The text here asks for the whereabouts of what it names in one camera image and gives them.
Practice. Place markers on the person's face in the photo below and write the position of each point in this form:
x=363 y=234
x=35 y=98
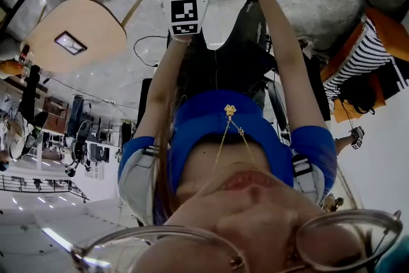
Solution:
x=255 y=220

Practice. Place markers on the blue short-sleeved shirt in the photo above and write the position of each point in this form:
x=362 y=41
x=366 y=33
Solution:
x=204 y=118

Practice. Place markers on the small dark picture frame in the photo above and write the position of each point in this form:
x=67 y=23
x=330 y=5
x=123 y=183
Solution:
x=70 y=43

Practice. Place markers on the black metal railing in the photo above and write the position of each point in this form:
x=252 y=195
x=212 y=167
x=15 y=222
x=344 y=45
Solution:
x=38 y=183

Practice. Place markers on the another person's forearm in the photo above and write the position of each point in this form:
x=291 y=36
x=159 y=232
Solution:
x=342 y=142

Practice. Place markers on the oval light wooden side table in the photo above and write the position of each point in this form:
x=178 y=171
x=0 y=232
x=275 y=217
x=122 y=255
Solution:
x=92 y=28

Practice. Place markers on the person's left forearm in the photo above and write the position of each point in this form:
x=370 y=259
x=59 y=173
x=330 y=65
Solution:
x=159 y=83

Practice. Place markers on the dark trousers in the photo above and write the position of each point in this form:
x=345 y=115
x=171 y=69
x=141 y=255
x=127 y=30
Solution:
x=236 y=67

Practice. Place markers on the black bag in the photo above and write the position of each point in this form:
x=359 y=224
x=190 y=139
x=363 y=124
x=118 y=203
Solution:
x=358 y=96

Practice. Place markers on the orange armchair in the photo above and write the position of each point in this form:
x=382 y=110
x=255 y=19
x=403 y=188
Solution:
x=388 y=32

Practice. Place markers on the person's right forearm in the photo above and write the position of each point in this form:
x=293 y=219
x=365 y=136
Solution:
x=284 y=51

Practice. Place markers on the clear-rimmed glasses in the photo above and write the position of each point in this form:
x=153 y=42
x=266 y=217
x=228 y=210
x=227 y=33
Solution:
x=348 y=239

